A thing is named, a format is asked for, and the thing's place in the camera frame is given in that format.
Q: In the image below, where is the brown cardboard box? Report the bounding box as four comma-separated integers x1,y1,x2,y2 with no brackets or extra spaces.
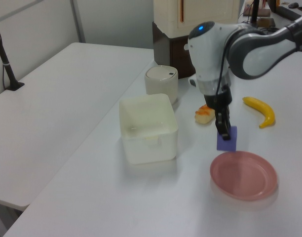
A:
258,16,275,28

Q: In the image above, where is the black pole with clamp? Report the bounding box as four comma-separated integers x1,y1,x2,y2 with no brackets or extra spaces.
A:
0,17,25,92

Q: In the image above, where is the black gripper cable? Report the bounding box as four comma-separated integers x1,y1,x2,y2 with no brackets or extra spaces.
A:
214,37,235,110

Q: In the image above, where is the black monitor stand pole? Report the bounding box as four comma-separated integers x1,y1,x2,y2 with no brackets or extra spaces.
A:
250,0,261,23

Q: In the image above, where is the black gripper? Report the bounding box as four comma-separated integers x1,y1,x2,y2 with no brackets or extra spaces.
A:
203,88,233,141

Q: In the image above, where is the purple foam cube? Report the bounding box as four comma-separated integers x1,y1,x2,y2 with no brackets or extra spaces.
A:
216,125,238,152

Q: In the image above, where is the pink plastic plate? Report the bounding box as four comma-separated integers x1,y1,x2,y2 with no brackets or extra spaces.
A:
209,150,278,201

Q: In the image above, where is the dark brown cabinet stand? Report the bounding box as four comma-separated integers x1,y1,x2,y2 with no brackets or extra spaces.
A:
151,21,197,80

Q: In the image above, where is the orange glazed toy bread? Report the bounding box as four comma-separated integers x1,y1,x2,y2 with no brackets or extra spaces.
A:
194,104,215,124

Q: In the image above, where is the cream plastic storage box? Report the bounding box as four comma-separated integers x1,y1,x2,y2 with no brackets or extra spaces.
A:
118,93,179,165

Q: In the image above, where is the white side table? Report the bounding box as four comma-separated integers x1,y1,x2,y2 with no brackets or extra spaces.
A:
0,42,154,212

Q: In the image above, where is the cream lidded trash bin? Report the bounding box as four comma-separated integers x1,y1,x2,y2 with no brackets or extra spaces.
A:
144,65,179,105

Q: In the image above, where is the yellow toy banana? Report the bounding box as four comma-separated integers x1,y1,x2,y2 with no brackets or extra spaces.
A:
241,96,276,129

